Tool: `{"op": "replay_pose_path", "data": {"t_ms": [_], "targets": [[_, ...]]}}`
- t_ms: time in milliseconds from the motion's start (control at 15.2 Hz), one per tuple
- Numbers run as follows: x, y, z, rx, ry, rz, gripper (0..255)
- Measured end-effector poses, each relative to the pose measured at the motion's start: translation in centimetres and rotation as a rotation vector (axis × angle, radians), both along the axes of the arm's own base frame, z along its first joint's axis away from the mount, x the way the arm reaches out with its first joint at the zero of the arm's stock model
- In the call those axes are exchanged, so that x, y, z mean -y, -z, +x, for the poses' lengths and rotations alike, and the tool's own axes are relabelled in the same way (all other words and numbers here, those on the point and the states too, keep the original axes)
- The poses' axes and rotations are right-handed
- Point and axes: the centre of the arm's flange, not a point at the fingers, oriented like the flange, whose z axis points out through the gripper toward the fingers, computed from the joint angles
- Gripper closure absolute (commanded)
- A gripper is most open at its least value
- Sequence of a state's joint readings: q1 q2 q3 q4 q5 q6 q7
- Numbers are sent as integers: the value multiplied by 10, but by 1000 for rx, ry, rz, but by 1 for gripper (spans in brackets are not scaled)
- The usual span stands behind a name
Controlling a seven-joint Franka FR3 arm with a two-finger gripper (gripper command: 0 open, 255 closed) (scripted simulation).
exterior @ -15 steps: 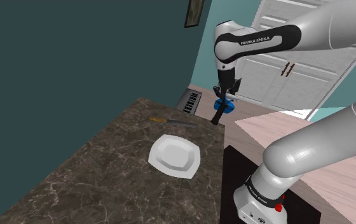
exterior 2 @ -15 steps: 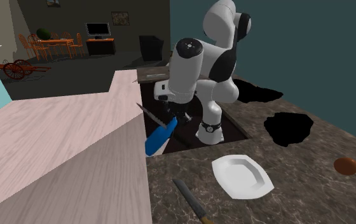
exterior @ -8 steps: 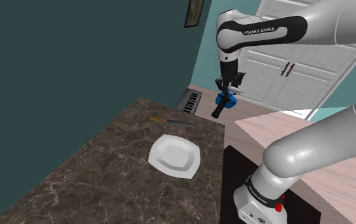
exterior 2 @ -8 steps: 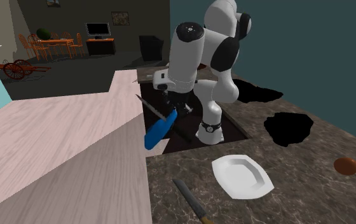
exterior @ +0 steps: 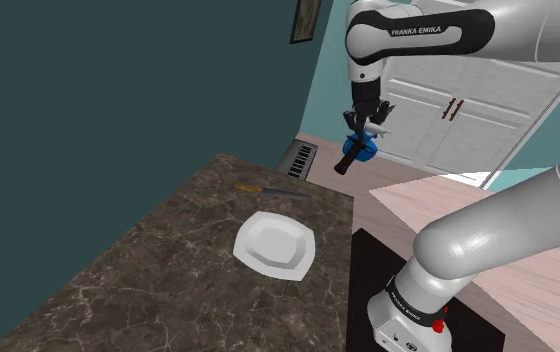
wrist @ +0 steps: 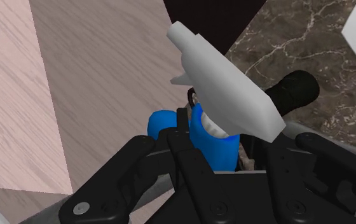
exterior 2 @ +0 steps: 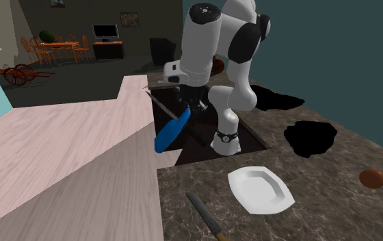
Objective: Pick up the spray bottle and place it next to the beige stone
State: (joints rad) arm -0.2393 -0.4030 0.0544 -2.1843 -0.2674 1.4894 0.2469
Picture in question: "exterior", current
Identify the grey floor vent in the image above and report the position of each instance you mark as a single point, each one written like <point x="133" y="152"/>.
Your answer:
<point x="302" y="160"/>

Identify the white double-door cabinet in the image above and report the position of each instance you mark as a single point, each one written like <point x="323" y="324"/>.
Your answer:
<point x="480" y="131"/>

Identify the black robot stand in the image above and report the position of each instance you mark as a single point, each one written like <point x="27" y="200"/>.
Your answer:
<point x="365" y="273"/>

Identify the framed wall picture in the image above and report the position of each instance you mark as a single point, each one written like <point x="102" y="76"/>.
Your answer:
<point x="305" y="19"/>

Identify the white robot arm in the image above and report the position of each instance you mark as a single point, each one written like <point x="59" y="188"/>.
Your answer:
<point x="460" y="246"/>

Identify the white square plate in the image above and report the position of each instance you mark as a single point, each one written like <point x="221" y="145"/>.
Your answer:
<point x="274" y="245"/>

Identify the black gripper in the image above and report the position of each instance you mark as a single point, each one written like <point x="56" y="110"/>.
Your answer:
<point x="366" y="96"/>

